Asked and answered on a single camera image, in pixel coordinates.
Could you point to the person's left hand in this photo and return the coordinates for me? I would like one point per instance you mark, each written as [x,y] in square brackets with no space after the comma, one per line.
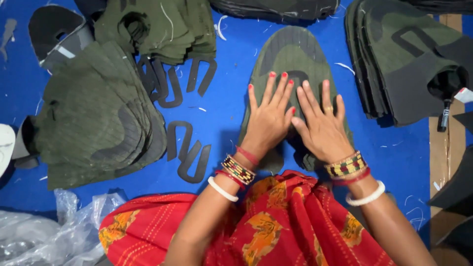
[268,123]

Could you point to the white paper tag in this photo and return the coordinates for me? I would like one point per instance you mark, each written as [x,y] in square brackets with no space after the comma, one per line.
[464,95]

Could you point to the dark stack of fabric pieces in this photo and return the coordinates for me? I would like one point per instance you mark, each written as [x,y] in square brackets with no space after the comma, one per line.
[439,5]

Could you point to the large stack of green uppers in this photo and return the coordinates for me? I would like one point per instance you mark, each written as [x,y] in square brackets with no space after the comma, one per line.
[92,118]

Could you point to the black marker pen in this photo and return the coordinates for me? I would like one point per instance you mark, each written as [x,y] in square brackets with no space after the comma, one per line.
[444,116]

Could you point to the white sole piece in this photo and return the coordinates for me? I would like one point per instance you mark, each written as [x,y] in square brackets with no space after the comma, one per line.
[5,147]

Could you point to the clear plastic bag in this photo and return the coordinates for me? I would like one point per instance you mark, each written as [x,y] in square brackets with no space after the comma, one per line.
[51,232]

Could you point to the white bangle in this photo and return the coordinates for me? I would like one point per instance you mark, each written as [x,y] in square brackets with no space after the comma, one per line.
[221,190]
[366,198]

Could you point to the dark flat stack of uppers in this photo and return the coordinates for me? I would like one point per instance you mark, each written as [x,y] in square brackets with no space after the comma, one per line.
[273,8]

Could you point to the red and orange sari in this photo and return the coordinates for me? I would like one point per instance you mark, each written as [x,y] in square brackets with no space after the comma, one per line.
[281,225]

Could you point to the brown cardboard sheet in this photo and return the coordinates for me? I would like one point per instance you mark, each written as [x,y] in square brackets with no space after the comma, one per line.
[441,166]

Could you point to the camouflage green shoe piece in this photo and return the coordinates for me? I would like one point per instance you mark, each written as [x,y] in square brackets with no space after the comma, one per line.
[292,48]

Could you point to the multicolour beaded bangle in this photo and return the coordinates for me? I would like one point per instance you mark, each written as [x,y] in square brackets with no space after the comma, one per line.
[238,170]
[345,166]

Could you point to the grey lining piece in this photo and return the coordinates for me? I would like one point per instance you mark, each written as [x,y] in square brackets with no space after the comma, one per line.
[22,147]

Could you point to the white curved trim scrap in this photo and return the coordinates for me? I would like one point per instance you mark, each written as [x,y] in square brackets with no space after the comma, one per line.
[220,29]

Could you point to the person's right hand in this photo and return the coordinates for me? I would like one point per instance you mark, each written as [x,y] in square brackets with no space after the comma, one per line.
[325,135]

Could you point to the thin red bangle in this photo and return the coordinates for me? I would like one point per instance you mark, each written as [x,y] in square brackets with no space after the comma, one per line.
[231,177]
[353,180]

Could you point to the stack of black-trimmed camouflage uppers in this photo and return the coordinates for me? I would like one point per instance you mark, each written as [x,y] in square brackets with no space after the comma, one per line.
[399,62]

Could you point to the red wrist thread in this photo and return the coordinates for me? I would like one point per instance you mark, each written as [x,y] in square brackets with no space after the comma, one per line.
[247,155]

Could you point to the black U-shaped cutout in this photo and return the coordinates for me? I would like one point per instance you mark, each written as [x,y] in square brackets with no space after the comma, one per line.
[173,92]
[172,142]
[192,173]
[147,79]
[201,79]

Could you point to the small stack of green uppers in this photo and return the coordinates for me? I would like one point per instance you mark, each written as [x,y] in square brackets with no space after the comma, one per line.
[166,29]

